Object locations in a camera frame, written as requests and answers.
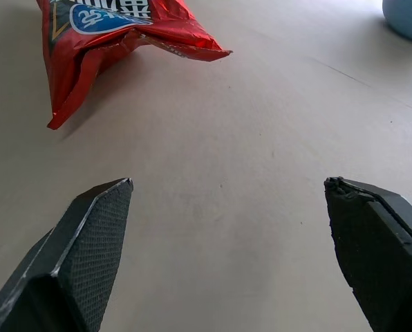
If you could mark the red foil snack bag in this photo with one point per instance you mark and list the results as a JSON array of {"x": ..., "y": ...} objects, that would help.
[{"x": 99, "y": 45}]

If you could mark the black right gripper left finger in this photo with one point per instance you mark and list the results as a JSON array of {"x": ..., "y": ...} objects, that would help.
[{"x": 78, "y": 263}]

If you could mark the light blue round container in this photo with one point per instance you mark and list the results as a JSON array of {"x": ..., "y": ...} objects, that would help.
[{"x": 406, "y": 17}]

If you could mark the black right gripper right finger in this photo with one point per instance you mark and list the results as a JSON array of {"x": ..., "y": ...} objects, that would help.
[{"x": 375, "y": 256}]

